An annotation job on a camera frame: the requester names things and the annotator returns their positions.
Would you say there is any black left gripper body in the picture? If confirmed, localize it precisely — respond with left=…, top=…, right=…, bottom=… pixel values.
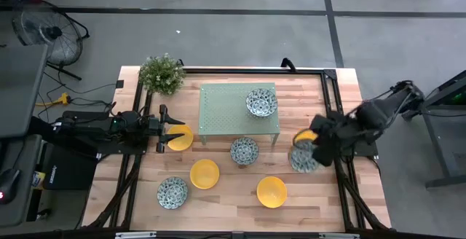
left=146, top=116, right=164, bottom=138

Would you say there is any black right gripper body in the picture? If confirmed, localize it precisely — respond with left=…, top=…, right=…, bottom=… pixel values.
left=325, top=117, right=357, bottom=149

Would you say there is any yellow packet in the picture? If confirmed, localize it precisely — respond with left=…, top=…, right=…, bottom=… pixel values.
left=31, top=171, right=47, bottom=189

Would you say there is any teal patterned bowl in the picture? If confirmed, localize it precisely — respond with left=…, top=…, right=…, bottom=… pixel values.
left=288, top=141, right=321, bottom=174
left=245, top=87, right=279, bottom=118
left=229, top=136, right=260, bottom=166
left=157, top=176, right=189, bottom=211

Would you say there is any black case with white logo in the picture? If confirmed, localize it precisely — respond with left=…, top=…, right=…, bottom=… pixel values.
left=42, top=144, right=98, bottom=192

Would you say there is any black curved cable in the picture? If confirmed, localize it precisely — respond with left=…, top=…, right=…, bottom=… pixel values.
left=280, top=57, right=298, bottom=73

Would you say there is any grey desk top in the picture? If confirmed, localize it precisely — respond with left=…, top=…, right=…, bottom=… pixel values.
left=0, top=135, right=43, bottom=229

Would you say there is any dark grey flat panel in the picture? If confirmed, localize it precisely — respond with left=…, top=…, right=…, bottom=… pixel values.
left=0, top=44, right=49, bottom=139

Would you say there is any yellow plastic bowl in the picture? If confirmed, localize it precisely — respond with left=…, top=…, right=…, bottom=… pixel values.
left=292, top=128, right=318, bottom=147
left=189, top=158, right=221, bottom=190
left=166, top=124, right=194, bottom=152
left=256, top=176, right=288, bottom=209

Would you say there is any green perforated metal stand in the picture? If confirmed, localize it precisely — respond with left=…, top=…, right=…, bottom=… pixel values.
left=197, top=82, right=281, bottom=146

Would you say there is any black aluminium table frame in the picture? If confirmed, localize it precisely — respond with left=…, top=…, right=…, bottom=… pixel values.
left=82, top=66, right=390, bottom=232

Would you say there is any green potted plant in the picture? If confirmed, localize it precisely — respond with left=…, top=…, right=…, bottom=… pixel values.
left=138, top=52, right=187, bottom=96

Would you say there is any yellow extension cable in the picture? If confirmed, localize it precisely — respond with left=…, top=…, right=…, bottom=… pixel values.
left=35, top=92, right=72, bottom=108

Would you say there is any black computer mouse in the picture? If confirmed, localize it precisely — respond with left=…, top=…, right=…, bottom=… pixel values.
left=0, top=168, right=22, bottom=205

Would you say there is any black metal equipment stand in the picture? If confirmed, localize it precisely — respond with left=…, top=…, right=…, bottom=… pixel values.
left=402, top=69, right=466, bottom=189

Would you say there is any silver aluminium bracket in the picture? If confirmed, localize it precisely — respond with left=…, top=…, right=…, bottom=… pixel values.
left=114, top=231, right=158, bottom=239
left=319, top=232, right=360, bottom=239

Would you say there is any black floor fan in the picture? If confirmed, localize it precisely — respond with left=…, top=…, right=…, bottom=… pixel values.
left=12, top=0, right=91, bottom=82

